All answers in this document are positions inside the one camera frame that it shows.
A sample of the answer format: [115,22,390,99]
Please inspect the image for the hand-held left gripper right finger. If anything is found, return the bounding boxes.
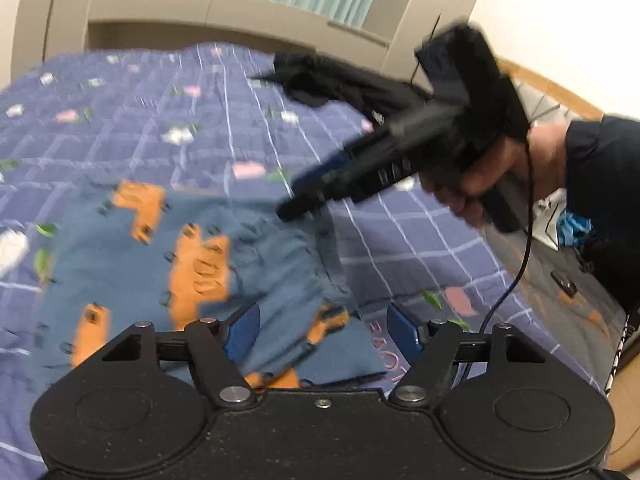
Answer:
[386,301,548,407]

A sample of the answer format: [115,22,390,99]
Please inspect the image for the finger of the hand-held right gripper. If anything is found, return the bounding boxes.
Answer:
[292,152,351,197]
[276,180,363,222]

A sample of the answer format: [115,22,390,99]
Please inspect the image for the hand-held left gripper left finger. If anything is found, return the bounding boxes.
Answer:
[102,304,261,407]

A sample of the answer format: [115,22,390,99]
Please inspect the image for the blue pants with orange print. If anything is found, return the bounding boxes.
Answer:
[30,180,388,391]

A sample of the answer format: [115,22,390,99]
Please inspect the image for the person's right hand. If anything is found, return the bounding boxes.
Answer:
[420,122,568,226]

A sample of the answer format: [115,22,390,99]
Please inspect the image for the black clothes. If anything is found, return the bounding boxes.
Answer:
[250,52,436,133]

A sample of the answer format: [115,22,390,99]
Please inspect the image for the white paper bag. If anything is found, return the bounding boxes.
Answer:
[532,192,568,251]

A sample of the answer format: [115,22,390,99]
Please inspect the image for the small black device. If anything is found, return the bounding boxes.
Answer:
[550,270,578,296]

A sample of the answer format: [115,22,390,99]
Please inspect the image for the blue crumpled item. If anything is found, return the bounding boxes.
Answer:
[557,210,593,248]

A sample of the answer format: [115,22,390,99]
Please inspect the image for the purple checked floral bed blanket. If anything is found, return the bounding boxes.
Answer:
[0,42,616,480]

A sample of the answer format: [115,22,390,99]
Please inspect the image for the beige window surround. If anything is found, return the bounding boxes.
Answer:
[10,0,496,91]

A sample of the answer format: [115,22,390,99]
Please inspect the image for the black cable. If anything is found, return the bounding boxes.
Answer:
[457,135,536,386]

